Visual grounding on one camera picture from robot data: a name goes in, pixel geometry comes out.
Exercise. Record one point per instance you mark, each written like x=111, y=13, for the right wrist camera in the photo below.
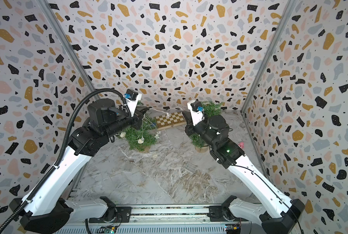
x=196, y=111

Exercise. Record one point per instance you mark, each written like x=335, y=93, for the green christmas tree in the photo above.
x=211, y=109
x=148, y=124

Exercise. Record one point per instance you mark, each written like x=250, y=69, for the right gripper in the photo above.
x=191, y=132

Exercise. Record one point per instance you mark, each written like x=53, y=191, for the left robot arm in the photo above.
x=43, y=210

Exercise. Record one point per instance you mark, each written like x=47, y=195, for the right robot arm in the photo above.
x=276, y=212

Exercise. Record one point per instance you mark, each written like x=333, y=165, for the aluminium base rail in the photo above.
x=240, y=218

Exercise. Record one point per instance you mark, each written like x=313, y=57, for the pink pig toy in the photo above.
x=241, y=145

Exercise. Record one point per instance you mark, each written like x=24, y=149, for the clear plastic box right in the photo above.
x=189, y=167

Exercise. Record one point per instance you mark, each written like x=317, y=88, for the silver star string light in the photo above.
x=158, y=132

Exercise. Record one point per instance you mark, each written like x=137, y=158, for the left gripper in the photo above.
x=138, y=116

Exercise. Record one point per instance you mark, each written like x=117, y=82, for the wooden chessboard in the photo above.
x=168, y=121

